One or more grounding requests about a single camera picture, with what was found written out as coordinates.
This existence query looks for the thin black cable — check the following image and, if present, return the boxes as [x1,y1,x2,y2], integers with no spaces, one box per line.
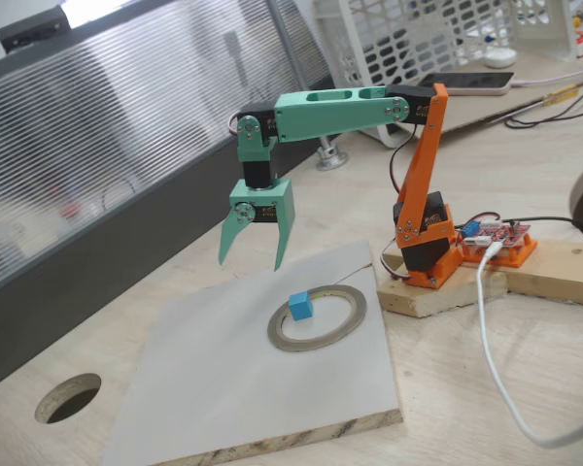
[502,80,583,130]

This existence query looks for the white USB cable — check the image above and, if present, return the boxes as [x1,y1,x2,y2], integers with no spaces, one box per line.
[474,242,583,449]

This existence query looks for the metal clamp foot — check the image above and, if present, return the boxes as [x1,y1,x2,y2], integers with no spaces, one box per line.
[316,135,350,172]

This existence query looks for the white plastic lattice basket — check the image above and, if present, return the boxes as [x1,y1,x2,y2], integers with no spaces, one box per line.
[313,0,579,150]

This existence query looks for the white earbuds case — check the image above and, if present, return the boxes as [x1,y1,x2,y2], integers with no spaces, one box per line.
[483,47,518,69]

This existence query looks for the red controller board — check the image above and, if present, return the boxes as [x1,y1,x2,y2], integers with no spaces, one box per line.
[461,218,533,250]

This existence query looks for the yellow-handled screwdriver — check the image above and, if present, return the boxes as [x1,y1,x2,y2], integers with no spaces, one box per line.
[502,84,579,117]

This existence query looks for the long wooden plank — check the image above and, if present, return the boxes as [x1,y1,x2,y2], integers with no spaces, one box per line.
[461,236,583,308]

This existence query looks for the white-topped plywood board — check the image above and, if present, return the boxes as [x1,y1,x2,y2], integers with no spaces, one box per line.
[101,240,403,466]

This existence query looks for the frosted glass desk partition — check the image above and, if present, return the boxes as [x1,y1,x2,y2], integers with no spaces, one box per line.
[0,0,344,397]

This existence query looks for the brown cardboard sheet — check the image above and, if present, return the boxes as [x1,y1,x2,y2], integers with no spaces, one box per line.
[381,48,583,144]

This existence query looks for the wooden base block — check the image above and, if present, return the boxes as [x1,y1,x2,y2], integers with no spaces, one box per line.
[376,245,510,319]

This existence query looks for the black box device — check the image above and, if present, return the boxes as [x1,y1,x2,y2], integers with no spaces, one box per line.
[0,5,69,53]

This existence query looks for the smartphone with pink case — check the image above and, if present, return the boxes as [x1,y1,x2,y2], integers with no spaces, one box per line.
[417,71,516,97]

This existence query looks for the blue cube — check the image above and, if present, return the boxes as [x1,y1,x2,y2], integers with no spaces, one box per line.
[288,291,317,321]

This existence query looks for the grey ring of tape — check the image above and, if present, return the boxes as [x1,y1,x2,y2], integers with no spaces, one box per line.
[266,284,368,353]

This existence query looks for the orange board mount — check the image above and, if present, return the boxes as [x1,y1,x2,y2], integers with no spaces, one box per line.
[459,232,539,269]

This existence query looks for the pale pink charging cable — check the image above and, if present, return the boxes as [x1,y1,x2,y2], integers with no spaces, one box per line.
[511,65,583,88]

